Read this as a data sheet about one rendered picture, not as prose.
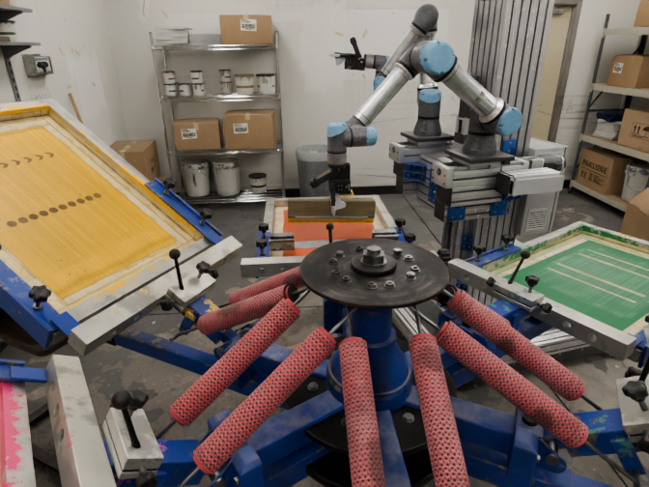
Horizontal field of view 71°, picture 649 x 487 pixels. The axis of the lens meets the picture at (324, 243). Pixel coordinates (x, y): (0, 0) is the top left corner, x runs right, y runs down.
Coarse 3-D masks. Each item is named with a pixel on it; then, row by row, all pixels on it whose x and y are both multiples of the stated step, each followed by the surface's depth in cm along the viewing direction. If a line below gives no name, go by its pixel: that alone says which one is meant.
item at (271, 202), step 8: (272, 200) 231; (280, 200) 231; (376, 200) 230; (272, 208) 220; (376, 208) 224; (384, 208) 219; (272, 216) 213; (384, 216) 208; (272, 224) 209; (384, 224) 205; (392, 224) 199
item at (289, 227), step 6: (288, 222) 212; (294, 222) 212; (288, 228) 205; (294, 228) 205; (294, 234) 199; (300, 240) 193; (306, 240) 193; (312, 240) 193; (324, 240) 193; (288, 252) 181; (294, 252) 181; (300, 252) 181; (306, 252) 181
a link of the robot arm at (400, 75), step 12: (408, 48) 179; (408, 60) 177; (396, 72) 180; (408, 72) 179; (384, 84) 181; (396, 84) 180; (372, 96) 182; (384, 96) 181; (360, 108) 184; (372, 108) 182; (360, 120) 183; (372, 120) 185
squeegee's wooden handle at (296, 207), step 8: (288, 200) 181; (296, 200) 181; (304, 200) 181; (312, 200) 182; (320, 200) 182; (328, 200) 182; (344, 200) 183; (352, 200) 183; (360, 200) 183; (368, 200) 184; (288, 208) 182; (296, 208) 182; (304, 208) 182; (312, 208) 183; (320, 208) 183; (328, 208) 183; (344, 208) 184; (352, 208) 184; (360, 208) 184; (368, 208) 184; (288, 216) 183; (368, 216) 186
